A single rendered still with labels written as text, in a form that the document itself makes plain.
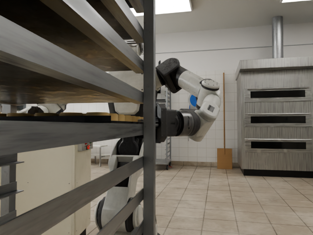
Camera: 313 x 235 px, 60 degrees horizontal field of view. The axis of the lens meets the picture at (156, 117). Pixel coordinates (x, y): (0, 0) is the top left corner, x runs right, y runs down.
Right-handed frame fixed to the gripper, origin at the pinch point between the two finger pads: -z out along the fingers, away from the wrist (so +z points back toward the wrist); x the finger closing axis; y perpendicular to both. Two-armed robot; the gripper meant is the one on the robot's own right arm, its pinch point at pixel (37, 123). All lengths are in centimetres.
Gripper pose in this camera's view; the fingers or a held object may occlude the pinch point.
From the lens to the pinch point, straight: 105.2
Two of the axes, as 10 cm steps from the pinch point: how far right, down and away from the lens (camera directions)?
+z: -5.7, 0.2, 8.2
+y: 8.2, 0.2, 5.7
